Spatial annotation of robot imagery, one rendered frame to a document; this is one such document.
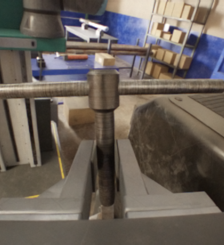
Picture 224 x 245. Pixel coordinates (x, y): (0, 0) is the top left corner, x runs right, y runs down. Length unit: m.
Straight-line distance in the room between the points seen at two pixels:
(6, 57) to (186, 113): 0.99
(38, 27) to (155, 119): 0.64
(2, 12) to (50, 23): 0.25
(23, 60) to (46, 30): 0.30
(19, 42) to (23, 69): 0.27
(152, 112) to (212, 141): 0.12
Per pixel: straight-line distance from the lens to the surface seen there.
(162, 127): 0.33
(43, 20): 0.83
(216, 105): 0.38
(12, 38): 0.85
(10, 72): 1.15
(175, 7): 4.36
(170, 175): 0.35
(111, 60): 2.18
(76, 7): 0.84
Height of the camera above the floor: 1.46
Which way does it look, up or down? 34 degrees down
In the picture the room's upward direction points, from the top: 11 degrees clockwise
